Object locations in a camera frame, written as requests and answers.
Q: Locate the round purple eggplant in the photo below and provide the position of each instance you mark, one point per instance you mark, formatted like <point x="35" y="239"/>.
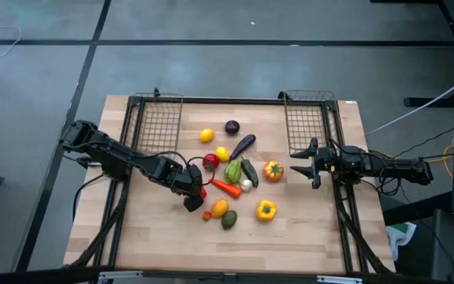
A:
<point x="232" y="127"/>

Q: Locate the orange persimmon with green leaves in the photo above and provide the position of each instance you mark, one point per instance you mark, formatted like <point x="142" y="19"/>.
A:
<point x="273" y="170"/>

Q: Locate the black crossbar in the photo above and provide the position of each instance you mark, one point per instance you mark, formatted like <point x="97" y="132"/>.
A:
<point x="34" y="276"/>

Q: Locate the long purple eggplant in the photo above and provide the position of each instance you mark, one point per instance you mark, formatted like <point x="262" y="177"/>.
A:
<point x="243" y="146"/>

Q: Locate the black clamp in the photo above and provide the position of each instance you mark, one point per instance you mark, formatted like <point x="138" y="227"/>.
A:
<point x="283" y="94"/>
<point x="156" y="92"/>

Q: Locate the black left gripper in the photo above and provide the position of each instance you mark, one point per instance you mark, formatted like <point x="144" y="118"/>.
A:
<point x="183" y="179"/>

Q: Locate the black metal table frame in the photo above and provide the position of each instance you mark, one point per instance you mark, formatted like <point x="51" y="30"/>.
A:
<point x="231" y="100"/>

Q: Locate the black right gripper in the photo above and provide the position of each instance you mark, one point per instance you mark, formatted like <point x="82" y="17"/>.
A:
<point x="325" y="161"/>

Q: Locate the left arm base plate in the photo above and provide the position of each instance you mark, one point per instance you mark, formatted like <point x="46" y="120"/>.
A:
<point x="87" y="161"/>

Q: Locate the yellow lemon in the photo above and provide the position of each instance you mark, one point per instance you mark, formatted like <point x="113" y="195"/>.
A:
<point x="222" y="154"/>
<point x="206" y="135"/>

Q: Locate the red apple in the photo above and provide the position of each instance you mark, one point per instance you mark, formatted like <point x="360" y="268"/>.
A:
<point x="210" y="161"/>

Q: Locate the red bell pepper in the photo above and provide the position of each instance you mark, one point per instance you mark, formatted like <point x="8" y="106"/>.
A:
<point x="203" y="192"/>

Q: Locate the silver bracket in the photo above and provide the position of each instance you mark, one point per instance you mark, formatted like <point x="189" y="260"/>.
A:
<point x="339" y="279"/>
<point x="120" y="275"/>

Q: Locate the black floor beam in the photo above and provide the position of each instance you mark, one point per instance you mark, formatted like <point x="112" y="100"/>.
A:
<point x="416" y="209"/>

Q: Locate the orange yellow mango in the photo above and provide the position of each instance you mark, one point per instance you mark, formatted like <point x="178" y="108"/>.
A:
<point x="220" y="208"/>

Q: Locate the dark green pepper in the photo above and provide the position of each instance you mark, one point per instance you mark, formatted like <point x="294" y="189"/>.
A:
<point x="249" y="172"/>

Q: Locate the white onion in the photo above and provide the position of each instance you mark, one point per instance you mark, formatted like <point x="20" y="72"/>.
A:
<point x="246" y="185"/>

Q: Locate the white and green cloth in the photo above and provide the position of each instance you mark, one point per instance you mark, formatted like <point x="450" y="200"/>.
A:
<point x="402" y="234"/>

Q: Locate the light green chayote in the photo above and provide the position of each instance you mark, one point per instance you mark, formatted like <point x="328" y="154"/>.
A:
<point x="233" y="171"/>

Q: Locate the orange carrot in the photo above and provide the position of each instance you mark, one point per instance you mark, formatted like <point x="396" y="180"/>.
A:
<point x="227" y="188"/>

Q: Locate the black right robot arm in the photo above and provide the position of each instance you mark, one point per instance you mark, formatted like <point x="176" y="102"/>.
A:
<point x="392" y="165"/>

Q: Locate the small red strawberry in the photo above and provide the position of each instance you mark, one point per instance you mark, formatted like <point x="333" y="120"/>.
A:
<point x="207" y="215"/>

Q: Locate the yellow bell pepper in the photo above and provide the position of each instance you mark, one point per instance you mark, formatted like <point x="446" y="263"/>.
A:
<point x="266" y="210"/>

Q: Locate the dark green avocado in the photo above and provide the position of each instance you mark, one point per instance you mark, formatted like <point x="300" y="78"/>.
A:
<point x="229" y="219"/>

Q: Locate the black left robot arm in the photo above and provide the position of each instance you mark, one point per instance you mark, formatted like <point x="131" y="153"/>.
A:
<point x="109" y="152"/>

